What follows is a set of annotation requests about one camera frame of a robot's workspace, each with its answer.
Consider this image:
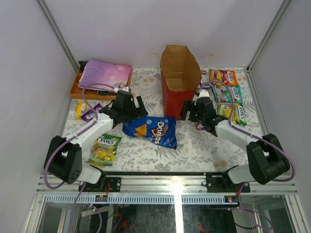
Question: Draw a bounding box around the orange Fox's fruits candy bag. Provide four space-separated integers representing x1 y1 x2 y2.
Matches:
209 69 238 86

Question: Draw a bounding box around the green blue snack packet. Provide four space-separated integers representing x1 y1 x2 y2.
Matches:
87 134 122 166

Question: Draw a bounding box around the blue Doritos chips bag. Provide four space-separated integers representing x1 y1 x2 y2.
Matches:
122 116 177 149

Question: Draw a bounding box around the left aluminium frame post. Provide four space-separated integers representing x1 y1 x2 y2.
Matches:
36 0 79 71

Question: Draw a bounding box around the right aluminium frame post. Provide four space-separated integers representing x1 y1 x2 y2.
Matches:
246 0 292 72

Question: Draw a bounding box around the yellow snack packet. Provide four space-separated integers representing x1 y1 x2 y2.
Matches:
74 102 86 119

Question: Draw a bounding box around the red brown paper bag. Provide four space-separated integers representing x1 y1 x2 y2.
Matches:
148 45 208 120

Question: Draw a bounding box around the wooden tray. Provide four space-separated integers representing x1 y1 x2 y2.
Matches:
70 61 132 101

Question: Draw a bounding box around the aluminium front rail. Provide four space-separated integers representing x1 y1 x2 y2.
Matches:
36 173 298 195

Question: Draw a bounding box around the purple Fox's berries candy bag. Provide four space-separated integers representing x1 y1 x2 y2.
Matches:
81 103 102 123

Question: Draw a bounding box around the pink purple folded cloth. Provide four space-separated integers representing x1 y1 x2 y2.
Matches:
78 60 133 92

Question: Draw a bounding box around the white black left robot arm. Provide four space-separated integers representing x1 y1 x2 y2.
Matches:
44 90 148 192

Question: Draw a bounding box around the aluminium frame post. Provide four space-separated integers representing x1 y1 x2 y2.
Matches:
36 0 79 71
246 0 292 72

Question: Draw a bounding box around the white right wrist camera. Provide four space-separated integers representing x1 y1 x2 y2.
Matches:
195 89 210 99

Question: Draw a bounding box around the teal Fox's mint candy bag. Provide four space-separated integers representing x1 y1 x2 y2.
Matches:
212 85 243 103

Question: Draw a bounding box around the green yellow candy bag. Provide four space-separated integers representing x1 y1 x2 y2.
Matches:
217 102 247 126

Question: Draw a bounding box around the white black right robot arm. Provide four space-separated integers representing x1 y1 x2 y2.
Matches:
180 97 290 193

